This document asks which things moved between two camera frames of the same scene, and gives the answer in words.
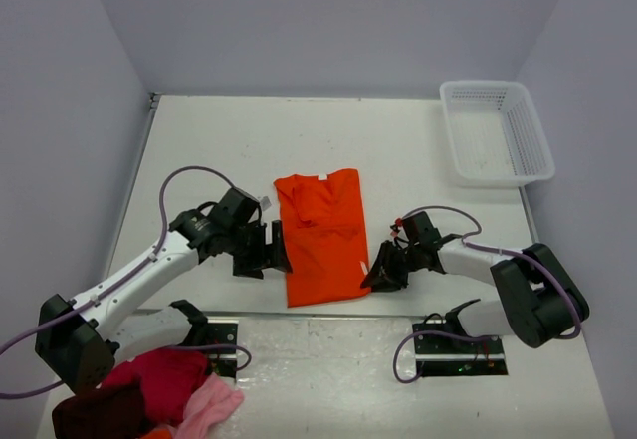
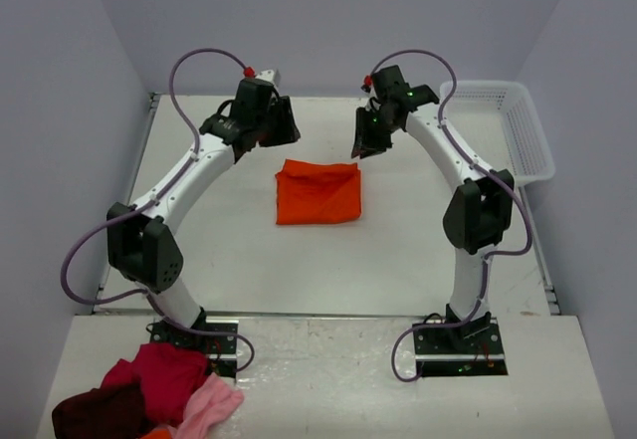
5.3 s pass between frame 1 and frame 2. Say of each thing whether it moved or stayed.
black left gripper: moved
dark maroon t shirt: stayed
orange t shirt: moved
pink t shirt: stayed
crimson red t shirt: stayed
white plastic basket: stayed
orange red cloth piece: stayed
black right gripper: moved
